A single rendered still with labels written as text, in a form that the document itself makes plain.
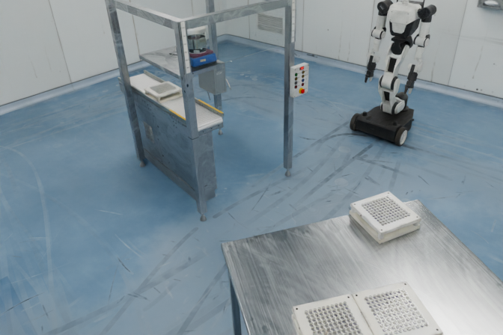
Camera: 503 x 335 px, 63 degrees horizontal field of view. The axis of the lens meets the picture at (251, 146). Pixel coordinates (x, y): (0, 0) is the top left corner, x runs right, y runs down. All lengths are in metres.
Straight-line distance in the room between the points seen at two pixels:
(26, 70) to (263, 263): 4.90
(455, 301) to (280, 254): 0.75
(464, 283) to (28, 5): 5.58
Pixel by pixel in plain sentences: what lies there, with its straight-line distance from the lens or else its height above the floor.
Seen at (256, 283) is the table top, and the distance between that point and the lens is 1.89.
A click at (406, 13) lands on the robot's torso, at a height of 1.31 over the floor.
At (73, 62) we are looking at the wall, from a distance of 6.50.
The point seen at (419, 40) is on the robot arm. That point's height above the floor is 1.07.
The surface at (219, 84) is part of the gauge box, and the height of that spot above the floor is 1.12.
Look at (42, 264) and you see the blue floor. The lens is 3.56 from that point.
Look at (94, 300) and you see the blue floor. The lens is 3.15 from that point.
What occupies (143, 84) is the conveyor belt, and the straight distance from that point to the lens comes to 4.04.
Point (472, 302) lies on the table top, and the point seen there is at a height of 0.85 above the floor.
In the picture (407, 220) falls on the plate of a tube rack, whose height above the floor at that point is 0.92.
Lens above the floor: 2.28
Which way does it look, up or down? 31 degrees down
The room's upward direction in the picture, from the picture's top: 2 degrees counter-clockwise
